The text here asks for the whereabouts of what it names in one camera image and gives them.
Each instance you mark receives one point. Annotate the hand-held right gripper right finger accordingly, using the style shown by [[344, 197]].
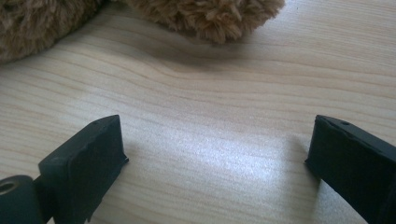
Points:
[[355, 161]]

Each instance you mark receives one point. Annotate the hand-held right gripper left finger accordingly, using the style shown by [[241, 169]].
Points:
[[84, 165]]

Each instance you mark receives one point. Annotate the brown plush teddy bear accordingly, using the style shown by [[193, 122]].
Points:
[[31, 25]]

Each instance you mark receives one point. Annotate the light wooden table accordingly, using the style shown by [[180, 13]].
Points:
[[202, 109]]

